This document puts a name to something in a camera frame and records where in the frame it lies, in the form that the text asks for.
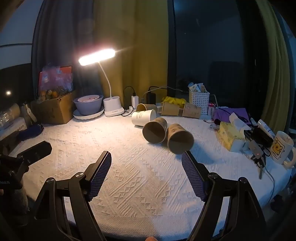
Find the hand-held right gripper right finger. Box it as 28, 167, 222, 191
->
181, 151, 273, 241

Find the grey curtain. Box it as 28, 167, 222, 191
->
31, 0, 97, 102

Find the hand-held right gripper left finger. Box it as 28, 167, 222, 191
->
33, 151, 112, 241

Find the clear plastic bag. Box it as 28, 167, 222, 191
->
38, 65, 74, 98

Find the white tube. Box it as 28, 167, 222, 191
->
257, 119, 275, 138

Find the black cable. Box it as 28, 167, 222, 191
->
121, 86, 135, 117

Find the white bear print mug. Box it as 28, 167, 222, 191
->
269, 131, 296, 168

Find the black box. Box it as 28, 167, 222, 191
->
252, 127, 273, 147

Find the purple cloth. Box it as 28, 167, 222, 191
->
213, 107, 251, 127

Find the brown paper cup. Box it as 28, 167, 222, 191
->
142, 117, 168, 144
136, 103, 158, 114
161, 101, 179, 116
167, 123, 194, 155
182, 103, 202, 119

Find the dark blue object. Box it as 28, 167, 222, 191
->
19, 124, 44, 141

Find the cardboard box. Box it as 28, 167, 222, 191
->
31, 90, 78, 125

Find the purple bowl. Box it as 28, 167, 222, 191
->
73, 94, 104, 115

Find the white textured tablecloth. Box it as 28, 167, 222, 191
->
9, 111, 292, 240

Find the pile of small oranges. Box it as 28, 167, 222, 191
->
39, 89, 67, 100

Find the yellow tissue box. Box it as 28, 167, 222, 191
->
217, 113, 251, 152

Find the white desk lamp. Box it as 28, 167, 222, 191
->
78, 48, 125, 117

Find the white carton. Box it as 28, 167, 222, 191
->
0, 117, 27, 140

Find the yellow cloth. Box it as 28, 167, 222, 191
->
161, 96, 186, 108

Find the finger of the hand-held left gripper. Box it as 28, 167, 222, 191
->
13, 141, 52, 176

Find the yellow curtain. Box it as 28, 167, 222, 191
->
92, 0, 169, 109
255, 0, 291, 127

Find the bunch of keys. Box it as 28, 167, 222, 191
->
248, 140, 270, 179

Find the white plate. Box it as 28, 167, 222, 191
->
73, 105, 105, 120

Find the pink bowl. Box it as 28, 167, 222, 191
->
77, 95, 100, 103

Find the white paper cup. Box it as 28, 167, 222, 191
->
132, 109, 157, 127

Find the white plastic basket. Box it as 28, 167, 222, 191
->
188, 89, 210, 114

